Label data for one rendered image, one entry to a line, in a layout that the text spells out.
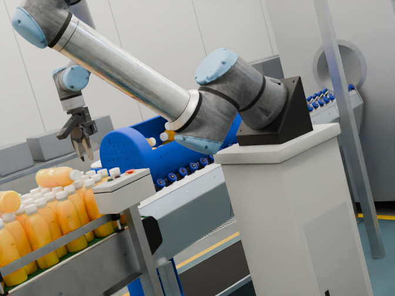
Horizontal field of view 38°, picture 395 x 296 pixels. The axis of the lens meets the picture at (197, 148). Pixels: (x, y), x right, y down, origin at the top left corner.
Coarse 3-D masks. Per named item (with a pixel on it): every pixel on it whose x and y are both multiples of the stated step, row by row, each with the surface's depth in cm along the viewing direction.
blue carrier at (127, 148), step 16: (128, 128) 242; (144, 128) 268; (160, 128) 279; (112, 144) 243; (128, 144) 237; (144, 144) 236; (160, 144) 280; (176, 144) 248; (224, 144) 280; (112, 160) 246; (128, 160) 240; (144, 160) 234; (160, 160) 241; (176, 160) 250; (192, 160) 262; (160, 176) 246
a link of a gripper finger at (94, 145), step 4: (84, 140) 224; (84, 144) 225; (92, 144) 227; (96, 144) 228; (88, 148) 224; (92, 148) 227; (96, 148) 228; (88, 152) 225; (92, 152) 226; (88, 156) 226; (92, 156) 226
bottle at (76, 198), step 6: (72, 192) 206; (72, 198) 205; (78, 198) 206; (78, 204) 205; (84, 204) 208; (78, 210) 205; (84, 210) 207; (84, 216) 206; (84, 222) 206; (90, 234) 208; (90, 240) 207
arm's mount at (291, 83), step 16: (288, 80) 194; (288, 96) 189; (304, 96) 191; (288, 112) 187; (304, 112) 191; (240, 128) 202; (272, 128) 187; (288, 128) 187; (304, 128) 191; (240, 144) 202; (256, 144) 195
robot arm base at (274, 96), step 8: (264, 80) 188; (272, 80) 192; (264, 88) 186; (272, 88) 188; (280, 88) 190; (256, 96) 185; (264, 96) 186; (272, 96) 187; (280, 96) 188; (256, 104) 187; (264, 104) 187; (272, 104) 187; (280, 104) 188; (240, 112) 191; (248, 112) 189; (256, 112) 188; (264, 112) 189; (272, 112) 188; (248, 120) 192; (256, 120) 190; (264, 120) 189; (272, 120) 189; (256, 128) 193
